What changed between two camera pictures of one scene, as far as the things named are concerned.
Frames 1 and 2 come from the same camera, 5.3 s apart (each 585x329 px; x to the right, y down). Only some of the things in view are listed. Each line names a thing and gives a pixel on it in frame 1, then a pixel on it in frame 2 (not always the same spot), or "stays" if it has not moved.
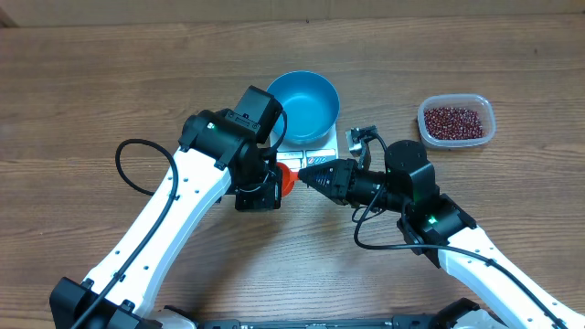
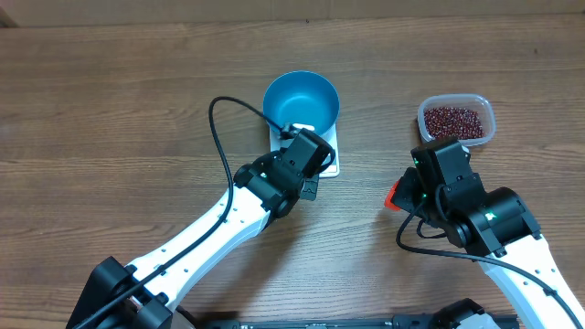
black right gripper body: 347,184 → 414,198
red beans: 453,123 stays
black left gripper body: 263,195 → 309,190
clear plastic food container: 455,120 stays
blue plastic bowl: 310,102 stays
